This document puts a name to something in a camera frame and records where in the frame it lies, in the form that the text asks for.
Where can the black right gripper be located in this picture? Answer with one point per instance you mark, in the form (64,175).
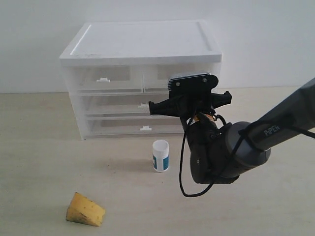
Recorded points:
(188,105)

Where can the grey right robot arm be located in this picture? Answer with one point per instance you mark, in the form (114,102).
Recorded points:
(220,155)

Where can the clear drawer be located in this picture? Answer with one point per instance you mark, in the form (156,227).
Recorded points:
(133,126)
(108,78)
(155,77)
(115,105)

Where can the white pill bottle teal label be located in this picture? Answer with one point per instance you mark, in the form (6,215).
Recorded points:
(160,155)

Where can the white plastic drawer cabinet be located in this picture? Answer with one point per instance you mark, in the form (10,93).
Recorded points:
(137,44)

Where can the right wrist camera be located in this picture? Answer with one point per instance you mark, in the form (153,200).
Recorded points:
(192,82)

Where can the yellow cheese wedge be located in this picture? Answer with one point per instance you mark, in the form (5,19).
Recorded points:
(84,211)

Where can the clear bottom drawer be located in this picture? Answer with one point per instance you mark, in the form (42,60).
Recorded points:
(133,126)

